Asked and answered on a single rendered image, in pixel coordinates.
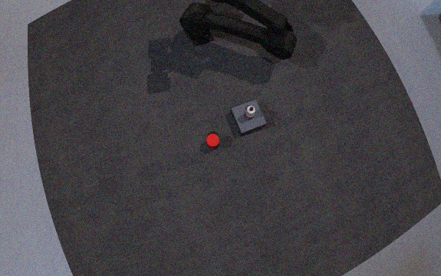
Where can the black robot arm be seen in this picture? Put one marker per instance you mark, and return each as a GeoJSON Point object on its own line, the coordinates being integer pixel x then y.
{"type": "Point", "coordinates": [277, 39]}

